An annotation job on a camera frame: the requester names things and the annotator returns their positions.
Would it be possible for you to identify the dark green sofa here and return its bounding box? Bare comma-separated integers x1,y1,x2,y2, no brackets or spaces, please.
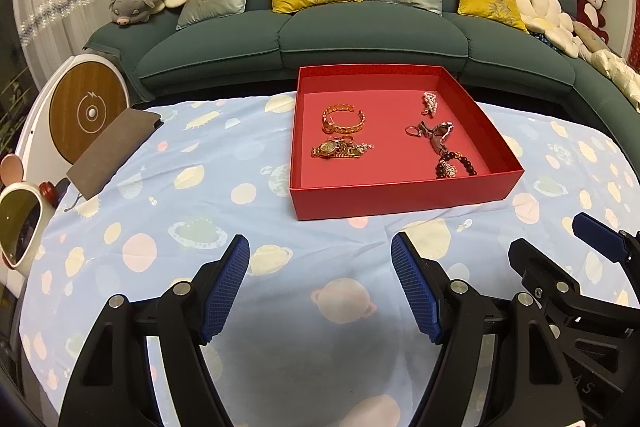
82,0,640,148

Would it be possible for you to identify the red cardboard box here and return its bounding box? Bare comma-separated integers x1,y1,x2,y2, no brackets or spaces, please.
289,64,525,222

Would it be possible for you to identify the silver metal watch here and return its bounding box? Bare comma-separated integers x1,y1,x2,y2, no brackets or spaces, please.
405,121,457,155

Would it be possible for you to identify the beige cushion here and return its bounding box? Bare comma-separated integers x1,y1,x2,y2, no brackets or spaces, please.
572,22,612,58

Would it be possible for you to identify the gold wrist watch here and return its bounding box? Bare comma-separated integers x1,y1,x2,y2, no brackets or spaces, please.
311,137,367,160

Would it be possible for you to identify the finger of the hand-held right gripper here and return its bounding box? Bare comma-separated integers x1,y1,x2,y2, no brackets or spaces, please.
571,213,640,265
507,238,640,340

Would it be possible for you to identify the blue patterned cushion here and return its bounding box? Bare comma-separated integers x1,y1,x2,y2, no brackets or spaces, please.
529,32,561,54

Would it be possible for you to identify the white device with wooden disc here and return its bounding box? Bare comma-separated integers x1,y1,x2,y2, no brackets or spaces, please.
15,52,132,168

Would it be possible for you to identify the dark bead bracelet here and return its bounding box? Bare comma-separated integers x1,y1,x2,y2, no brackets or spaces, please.
434,150,478,180

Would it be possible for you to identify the white flower cushion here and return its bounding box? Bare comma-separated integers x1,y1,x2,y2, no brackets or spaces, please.
514,0,583,58

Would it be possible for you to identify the cream quilted cushion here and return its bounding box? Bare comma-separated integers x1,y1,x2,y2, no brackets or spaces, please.
579,47,640,114

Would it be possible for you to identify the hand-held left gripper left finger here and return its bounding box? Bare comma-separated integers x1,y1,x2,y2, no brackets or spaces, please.
59,234,251,427

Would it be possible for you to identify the planet print blue blanket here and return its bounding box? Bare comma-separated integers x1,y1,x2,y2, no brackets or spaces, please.
17,91,640,427

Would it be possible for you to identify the gold chain bracelet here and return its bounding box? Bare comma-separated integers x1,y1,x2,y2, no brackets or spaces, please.
321,104,368,134

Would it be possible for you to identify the white framed mirror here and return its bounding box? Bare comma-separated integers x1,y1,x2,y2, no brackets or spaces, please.
0,155,51,270

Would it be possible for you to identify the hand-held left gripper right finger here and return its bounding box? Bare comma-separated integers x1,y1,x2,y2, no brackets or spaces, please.
391,231,586,427

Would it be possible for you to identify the brown notebook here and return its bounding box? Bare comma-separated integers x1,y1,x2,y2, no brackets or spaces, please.
66,108,163,201

